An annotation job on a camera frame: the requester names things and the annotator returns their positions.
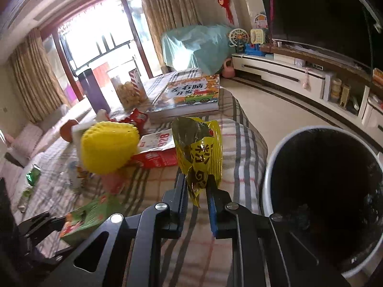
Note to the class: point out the ferris wheel toy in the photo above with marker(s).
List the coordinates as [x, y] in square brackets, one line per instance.
[238, 39]

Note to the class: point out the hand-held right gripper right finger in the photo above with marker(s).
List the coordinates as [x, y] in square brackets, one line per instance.
[211, 209]

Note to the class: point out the red hanging knot decoration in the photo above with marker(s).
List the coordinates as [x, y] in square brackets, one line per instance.
[223, 0]

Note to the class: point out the beige sofa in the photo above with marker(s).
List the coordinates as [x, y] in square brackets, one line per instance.
[36, 137]

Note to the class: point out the white bin with black liner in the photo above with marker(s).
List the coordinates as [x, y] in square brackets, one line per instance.
[317, 185]

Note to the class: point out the teal cloth covered furniture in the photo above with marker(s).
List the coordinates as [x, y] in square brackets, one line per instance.
[194, 44]

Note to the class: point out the yellow toy phone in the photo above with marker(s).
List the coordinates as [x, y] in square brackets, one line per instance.
[257, 36]

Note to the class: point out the red and white carton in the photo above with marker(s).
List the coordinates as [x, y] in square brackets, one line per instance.
[155, 152]

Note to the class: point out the white television cabinet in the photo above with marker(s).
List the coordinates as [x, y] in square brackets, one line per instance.
[284, 71]

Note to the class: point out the pink toy kettle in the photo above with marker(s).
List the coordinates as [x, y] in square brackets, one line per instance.
[229, 69]

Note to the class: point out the red snack packet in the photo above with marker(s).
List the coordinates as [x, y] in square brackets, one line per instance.
[136, 118]

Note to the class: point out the green snack box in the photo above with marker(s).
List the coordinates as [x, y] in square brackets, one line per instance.
[89, 218]

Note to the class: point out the black television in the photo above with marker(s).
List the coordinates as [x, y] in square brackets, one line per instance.
[317, 15]

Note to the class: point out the clear jar of snacks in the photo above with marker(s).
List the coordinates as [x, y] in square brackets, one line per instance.
[125, 91]

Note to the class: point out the orange round toy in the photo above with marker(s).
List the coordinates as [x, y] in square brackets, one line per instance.
[68, 130]

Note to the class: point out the green crumpled wrapper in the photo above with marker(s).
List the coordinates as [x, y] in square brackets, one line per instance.
[33, 175]

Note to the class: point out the blue toy set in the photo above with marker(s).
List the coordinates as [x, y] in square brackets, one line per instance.
[254, 50]

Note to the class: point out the yellow green snack bag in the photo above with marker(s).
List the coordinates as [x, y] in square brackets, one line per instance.
[197, 149]

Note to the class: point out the children's picture book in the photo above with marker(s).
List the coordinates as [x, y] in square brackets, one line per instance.
[188, 95]

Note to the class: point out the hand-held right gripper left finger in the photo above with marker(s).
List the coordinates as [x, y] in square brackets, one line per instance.
[183, 191]

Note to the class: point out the red striped paper box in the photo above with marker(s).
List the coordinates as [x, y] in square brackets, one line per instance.
[138, 80]

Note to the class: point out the purple thermos bottle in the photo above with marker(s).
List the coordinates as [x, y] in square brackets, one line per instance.
[91, 89]

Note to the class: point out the beige patterned curtain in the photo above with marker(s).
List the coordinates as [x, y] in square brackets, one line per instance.
[167, 12]
[36, 74]

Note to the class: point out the plaid blanket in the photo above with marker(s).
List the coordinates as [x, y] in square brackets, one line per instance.
[239, 143]

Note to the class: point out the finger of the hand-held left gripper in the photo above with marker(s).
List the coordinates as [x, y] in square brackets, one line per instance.
[42, 222]

